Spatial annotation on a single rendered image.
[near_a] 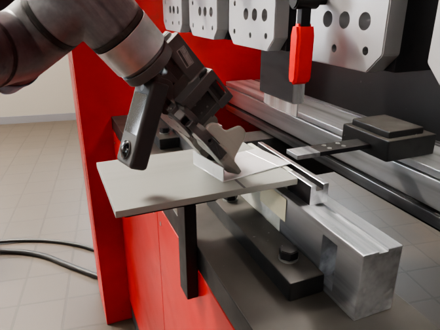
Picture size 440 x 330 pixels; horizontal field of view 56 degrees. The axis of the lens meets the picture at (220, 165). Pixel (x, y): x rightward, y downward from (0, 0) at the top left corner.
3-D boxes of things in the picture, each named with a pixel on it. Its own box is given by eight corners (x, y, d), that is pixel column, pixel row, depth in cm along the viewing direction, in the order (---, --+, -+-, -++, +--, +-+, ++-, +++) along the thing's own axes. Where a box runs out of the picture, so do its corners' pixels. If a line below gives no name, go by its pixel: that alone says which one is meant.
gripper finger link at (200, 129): (231, 153, 55) (186, 108, 52) (224, 162, 55) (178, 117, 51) (218, 149, 59) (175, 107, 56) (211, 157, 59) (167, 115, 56)
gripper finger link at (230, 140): (268, 151, 59) (226, 107, 55) (242, 183, 58) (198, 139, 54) (258, 148, 62) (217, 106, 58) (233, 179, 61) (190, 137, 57)
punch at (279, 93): (258, 103, 69) (261, 44, 65) (269, 102, 70) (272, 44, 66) (291, 118, 60) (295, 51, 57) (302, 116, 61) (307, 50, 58)
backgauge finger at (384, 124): (273, 152, 74) (274, 125, 73) (384, 135, 84) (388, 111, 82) (311, 176, 64) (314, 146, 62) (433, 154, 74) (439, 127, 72)
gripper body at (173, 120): (237, 100, 56) (184, 31, 49) (196, 147, 55) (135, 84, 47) (207, 90, 62) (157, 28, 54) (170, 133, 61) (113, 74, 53)
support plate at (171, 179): (96, 167, 66) (95, 162, 66) (243, 146, 76) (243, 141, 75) (115, 219, 51) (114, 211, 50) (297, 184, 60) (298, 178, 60)
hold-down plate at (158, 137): (135, 121, 134) (135, 112, 133) (152, 120, 136) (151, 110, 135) (160, 150, 108) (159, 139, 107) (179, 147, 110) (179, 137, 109)
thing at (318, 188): (247, 159, 75) (247, 143, 74) (261, 156, 77) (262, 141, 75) (309, 205, 58) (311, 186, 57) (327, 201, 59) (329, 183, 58)
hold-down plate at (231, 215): (206, 204, 79) (205, 190, 78) (232, 200, 81) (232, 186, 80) (289, 302, 53) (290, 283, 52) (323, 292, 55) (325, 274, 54)
